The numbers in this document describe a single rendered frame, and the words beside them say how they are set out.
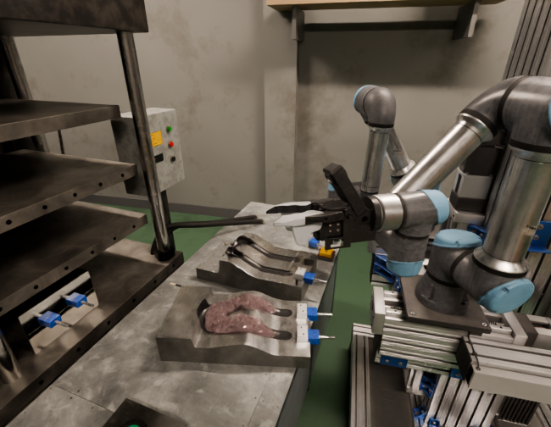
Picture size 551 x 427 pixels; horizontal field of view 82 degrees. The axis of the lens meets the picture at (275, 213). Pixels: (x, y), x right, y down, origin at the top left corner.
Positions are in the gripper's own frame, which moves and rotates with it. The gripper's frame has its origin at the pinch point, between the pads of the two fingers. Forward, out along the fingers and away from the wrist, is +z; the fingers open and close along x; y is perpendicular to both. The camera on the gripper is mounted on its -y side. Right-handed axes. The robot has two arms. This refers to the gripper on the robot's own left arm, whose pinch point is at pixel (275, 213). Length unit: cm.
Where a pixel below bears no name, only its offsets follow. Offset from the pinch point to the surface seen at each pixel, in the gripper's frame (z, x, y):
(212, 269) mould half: 14, 76, 50
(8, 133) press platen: 69, 59, -14
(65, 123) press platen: 59, 74, -16
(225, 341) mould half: 11, 32, 53
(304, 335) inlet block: -14, 29, 54
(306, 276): -24, 56, 48
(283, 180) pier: -64, 260, 53
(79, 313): 67, 65, 56
